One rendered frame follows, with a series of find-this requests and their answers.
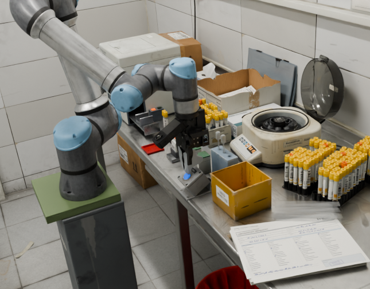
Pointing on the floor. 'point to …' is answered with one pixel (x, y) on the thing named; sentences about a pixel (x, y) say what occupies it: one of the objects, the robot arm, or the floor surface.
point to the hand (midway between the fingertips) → (185, 171)
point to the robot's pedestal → (98, 249)
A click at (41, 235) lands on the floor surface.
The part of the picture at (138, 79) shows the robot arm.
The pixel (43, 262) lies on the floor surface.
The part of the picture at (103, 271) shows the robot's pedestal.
